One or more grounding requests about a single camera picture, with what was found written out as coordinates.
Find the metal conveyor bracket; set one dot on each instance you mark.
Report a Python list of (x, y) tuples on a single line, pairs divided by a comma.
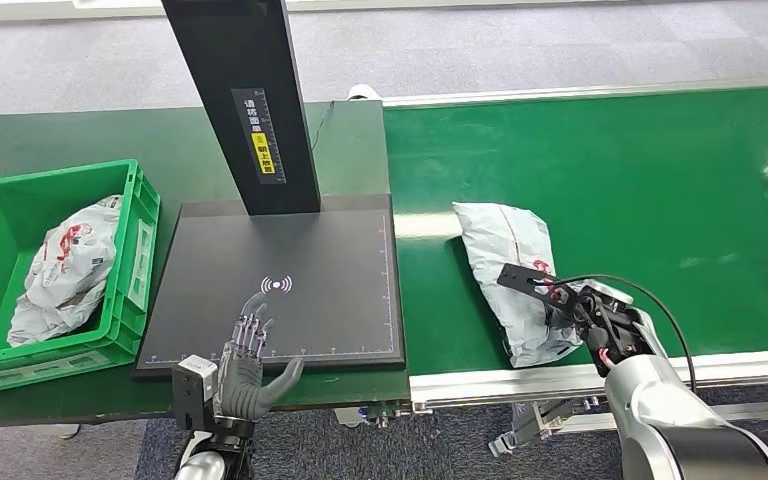
[(530, 424)]

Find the green plastic crate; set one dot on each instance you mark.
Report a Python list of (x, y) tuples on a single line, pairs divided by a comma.
[(129, 291)]

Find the thin aluminium conveyor side rail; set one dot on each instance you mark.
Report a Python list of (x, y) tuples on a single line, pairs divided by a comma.
[(556, 93)]

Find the green conveyor belt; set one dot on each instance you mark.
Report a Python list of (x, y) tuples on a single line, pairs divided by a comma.
[(556, 152)]

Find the aluminium conveyor support beam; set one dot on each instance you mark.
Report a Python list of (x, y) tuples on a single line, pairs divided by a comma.
[(589, 420)]

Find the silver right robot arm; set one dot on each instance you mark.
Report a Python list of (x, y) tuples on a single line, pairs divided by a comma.
[(662, 411)]

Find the metal bolted end fitting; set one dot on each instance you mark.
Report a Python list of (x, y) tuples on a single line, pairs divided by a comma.
[(377, 416)]

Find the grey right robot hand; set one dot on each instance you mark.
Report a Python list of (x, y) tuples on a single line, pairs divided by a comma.
[(566, 314)]

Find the grey courier bag red print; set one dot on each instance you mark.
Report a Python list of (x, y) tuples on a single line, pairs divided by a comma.
[(503, 265)]

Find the black scanning machine with post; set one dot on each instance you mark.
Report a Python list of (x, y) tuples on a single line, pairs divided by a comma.
[(291, 252)]

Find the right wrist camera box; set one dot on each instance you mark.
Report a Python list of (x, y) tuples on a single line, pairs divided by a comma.
[(523, 279)]

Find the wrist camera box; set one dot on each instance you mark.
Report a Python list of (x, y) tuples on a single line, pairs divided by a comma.
[(523, 279), (192, 391)]

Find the wide aluminium conveyor side rail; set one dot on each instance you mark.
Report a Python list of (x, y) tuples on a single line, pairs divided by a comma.
[(503, 384)]

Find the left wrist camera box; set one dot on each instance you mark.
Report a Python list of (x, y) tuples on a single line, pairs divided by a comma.
[(192, 391)]

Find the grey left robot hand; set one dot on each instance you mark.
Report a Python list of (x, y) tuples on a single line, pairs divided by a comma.
[(241, 387)]

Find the black yellow ruler label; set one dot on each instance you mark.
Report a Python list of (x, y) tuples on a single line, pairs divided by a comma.
[(259, 136)]

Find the crumpled grey courier bag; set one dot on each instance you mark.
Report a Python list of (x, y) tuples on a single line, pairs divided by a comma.
[(66, 278)]

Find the white round object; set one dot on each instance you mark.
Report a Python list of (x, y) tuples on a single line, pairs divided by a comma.
[(363, 91)]

